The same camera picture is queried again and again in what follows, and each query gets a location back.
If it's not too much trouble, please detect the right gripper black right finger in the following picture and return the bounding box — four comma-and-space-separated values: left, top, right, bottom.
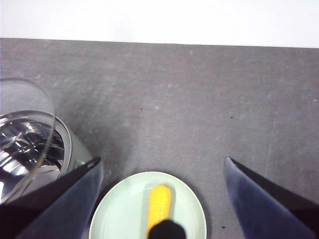
224, 156, 319, 239

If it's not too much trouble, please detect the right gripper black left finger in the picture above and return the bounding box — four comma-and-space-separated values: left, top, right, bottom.
0, 156, 104, 239

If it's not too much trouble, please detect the yellow corn cob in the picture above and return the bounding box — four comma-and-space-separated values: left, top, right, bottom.
146, 184, 173, 237

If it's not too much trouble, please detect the glass lid with green knob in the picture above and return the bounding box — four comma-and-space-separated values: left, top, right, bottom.
0, 78, 56, 201

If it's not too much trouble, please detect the pale green electric steamer pot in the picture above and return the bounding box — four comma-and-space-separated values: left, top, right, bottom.
0, 109, 101, 207

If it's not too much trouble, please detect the pale green round plate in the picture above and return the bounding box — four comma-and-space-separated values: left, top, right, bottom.
88, 171, 208, 239

